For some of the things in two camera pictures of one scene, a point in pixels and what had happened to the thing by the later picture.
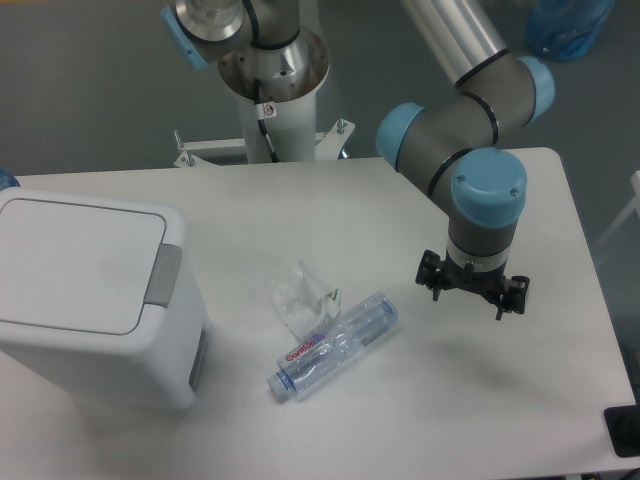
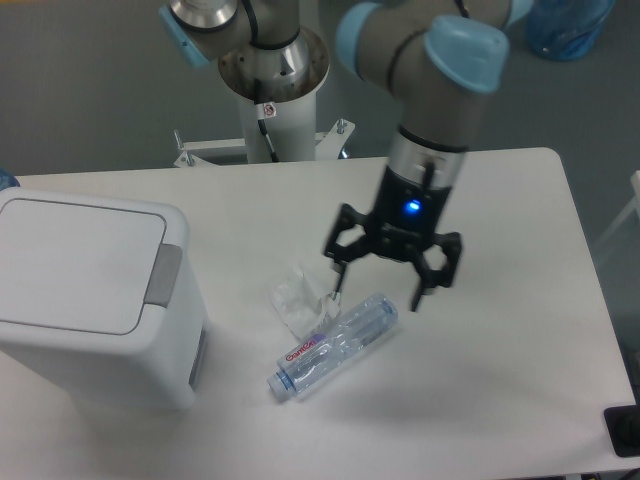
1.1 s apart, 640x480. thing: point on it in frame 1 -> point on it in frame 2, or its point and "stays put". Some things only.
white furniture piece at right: [635, 202] stays put
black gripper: [487, 283] -> [403, 225]
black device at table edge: [623, 425] stays put
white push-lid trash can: [97, 299] stays put
